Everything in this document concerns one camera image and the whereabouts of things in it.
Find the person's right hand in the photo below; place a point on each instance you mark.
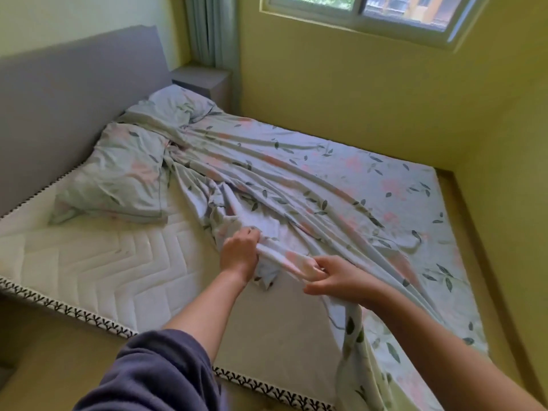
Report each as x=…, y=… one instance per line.
x=342, y=280

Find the person's left hand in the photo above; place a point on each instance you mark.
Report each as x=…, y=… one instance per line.
x=239, y=254

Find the floral leaf print bed sheet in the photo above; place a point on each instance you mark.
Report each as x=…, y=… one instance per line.
x=342, y=201

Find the white quilted mattress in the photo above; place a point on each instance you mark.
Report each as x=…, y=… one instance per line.
x=107, y=265

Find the floral leaf print pillow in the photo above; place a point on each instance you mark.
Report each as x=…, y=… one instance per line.
x=180, y=102
x=115, y=179

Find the grey headboard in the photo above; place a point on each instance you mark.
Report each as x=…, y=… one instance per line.
x=64, y=102

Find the person's left forearm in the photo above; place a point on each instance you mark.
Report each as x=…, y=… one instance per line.
x=205, y=316

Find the person's right forearm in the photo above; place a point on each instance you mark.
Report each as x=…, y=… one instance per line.
x=449, y=359

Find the dark grey left sleeve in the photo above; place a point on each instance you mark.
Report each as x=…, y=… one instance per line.
x=158, y=372

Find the grey nightstand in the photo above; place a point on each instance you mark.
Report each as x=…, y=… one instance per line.
x=201, y=79

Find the white framed window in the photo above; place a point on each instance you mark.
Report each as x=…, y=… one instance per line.
x=364, y=12

